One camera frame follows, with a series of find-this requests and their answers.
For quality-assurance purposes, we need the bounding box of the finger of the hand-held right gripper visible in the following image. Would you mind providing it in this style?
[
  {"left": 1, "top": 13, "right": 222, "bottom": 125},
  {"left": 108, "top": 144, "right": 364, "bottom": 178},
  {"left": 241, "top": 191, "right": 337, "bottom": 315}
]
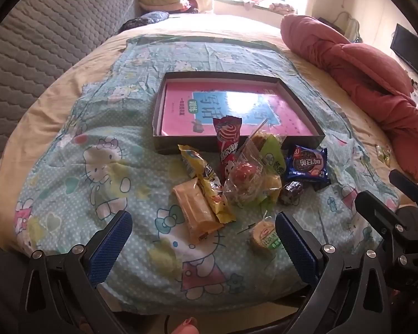
[
  {"left": 354, "top": 191, "right": 410, "bottom": 247},
  {"left": 389, "top": 169, "right": 418, "bottom": 213}
]

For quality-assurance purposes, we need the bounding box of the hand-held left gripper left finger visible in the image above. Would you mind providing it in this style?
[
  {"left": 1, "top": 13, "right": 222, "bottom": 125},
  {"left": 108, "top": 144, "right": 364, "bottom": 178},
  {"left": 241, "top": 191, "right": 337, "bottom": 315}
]
[{"left": 19, "top": 210, "right": 133, "bottom": 334}]

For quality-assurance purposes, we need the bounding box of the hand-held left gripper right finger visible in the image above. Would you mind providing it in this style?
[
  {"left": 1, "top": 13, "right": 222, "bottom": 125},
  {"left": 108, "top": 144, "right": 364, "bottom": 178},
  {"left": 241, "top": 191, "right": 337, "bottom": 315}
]
[{"left": 275, "top": 212, "right": 398, "bottom": 334}]

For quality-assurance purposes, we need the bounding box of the round cookie packet green label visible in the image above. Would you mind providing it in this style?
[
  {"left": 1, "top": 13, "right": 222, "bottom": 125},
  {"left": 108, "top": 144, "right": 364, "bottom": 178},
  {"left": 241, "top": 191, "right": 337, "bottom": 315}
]
[{"left": 247, "top": 217, "right": 283, "bottom": 256}]

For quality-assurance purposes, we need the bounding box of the dark brown chocolate bar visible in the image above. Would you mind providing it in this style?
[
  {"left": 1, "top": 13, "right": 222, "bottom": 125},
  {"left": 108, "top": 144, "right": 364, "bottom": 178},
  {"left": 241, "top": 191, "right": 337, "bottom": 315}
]
[{"left": 278, "top": 180, "right": 305, "bottom": 205}]

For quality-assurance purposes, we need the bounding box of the blue cookie packet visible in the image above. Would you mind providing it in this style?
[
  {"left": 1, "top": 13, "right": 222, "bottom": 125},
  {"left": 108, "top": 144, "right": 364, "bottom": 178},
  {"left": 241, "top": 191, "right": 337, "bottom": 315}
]
[{"left": 286, "top": 145, "right": 331, "bottom": 186}]

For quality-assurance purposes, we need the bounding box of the clear bag of red snacks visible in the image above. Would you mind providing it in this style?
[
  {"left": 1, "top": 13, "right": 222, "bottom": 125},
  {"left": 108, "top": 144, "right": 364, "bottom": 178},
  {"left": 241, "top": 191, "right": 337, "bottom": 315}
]
[{"left": 224, "top": 125, "right": 283, "bottom": 209}]

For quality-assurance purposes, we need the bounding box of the beige wafer packet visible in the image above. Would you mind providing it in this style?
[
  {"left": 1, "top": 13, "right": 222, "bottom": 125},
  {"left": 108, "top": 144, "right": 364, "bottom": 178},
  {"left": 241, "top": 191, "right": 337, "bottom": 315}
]
[{"left": 172, "top": 177, "right": 223, "bottom": 242}]

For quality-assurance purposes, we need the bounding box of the green snack packet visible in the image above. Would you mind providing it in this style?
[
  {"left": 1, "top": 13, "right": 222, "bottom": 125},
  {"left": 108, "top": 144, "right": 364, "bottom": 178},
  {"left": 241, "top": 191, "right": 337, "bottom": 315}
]
[{"left": 259, "top": 134, "right": 288, "bottom": 181}]

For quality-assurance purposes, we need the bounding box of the yellow snack packet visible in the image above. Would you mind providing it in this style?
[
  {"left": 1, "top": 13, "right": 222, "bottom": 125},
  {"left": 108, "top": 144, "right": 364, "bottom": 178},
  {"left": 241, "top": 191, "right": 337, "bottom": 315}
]
[{"left": 179, "top": 144, "right": 237, "bottom": 224}]

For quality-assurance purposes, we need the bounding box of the dark shallow cardboard box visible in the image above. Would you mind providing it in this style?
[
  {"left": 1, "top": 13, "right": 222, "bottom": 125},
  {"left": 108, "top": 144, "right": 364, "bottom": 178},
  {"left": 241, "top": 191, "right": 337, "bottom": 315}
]
[{"left": 152, "top": 72, "right": 326, "bottom": 155}]

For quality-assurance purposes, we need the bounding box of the red snack packet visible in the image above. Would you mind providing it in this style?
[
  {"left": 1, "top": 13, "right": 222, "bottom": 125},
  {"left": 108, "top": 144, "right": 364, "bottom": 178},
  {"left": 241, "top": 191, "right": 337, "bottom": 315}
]
[{"left": 212, "top": 116, "right": 244, "bottom": 185}]

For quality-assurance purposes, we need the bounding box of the person's left hand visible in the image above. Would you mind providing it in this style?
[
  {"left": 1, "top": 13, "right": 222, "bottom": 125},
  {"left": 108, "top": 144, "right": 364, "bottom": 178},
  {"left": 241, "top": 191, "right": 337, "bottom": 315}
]
[{"left": 172, "top": 316, "right": 199, "bottom": 334}]

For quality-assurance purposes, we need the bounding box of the pink quilt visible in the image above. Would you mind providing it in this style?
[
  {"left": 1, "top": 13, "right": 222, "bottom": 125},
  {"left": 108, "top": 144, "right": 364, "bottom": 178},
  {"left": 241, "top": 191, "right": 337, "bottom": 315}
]
[{"left": 280, "top": 14, "right": 418, "bottom": 185}]

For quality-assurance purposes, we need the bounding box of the light blue cartoon printed blanket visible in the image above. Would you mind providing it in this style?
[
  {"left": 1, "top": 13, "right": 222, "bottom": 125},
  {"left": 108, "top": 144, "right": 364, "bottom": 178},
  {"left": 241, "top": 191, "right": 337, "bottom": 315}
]
[{"left": 16, "top": 35, "right": 401, "bottom": 314}]

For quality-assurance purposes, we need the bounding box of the beige bed sheet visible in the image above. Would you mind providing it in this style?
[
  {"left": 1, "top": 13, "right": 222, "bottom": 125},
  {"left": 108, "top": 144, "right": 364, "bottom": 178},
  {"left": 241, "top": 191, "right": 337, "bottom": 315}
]
[{"left": 0, "top": 12, "right": 418, "bottom": 244}]

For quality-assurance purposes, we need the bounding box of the black flat television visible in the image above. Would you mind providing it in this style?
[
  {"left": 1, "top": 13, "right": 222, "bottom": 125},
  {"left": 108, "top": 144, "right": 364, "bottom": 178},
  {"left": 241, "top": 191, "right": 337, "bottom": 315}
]
[{"left": 390, "top": 24, "right": 418, "bottom": 84}]

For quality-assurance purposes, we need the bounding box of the white ornate chair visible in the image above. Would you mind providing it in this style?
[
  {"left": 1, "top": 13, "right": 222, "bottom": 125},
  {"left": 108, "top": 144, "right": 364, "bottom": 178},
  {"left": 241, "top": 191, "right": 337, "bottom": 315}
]
[{"left": 334, "top": 11, "right": 361, "bottom": 40}]

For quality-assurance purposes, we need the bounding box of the grey quilted headboard cover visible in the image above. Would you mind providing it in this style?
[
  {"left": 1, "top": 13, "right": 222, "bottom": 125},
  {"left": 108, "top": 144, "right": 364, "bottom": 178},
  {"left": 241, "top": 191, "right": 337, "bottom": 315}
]
[{"left": 0, "top": 0, "right": 140, "bottom": 181}]

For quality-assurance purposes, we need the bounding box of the pink fluffy cloth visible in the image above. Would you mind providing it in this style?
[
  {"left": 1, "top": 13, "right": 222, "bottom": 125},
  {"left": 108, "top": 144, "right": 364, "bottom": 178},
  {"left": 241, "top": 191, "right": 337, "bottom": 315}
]
[{"left": 270, "top": 2, "right": 297, "bottom": 14}]

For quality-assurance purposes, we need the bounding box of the blue patterned cloth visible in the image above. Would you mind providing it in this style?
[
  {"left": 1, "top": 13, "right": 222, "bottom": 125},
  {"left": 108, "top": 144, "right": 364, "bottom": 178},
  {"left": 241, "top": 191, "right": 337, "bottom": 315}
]
[{"left": 120, "top": 11, "right": 169, "bottom": 33}]

